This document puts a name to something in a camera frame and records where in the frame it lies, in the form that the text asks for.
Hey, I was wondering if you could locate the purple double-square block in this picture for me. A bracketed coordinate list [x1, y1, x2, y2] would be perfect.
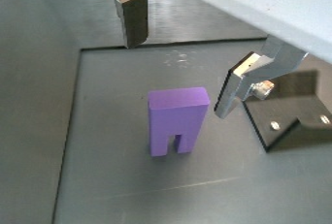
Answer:
[147, 87, 210, 156]

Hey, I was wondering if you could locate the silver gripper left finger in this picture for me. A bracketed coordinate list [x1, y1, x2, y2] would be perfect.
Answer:
[113, 0, 147, 48]

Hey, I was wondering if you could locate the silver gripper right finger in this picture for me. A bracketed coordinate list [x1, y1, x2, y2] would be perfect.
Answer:
[214, 35, 309, 118]

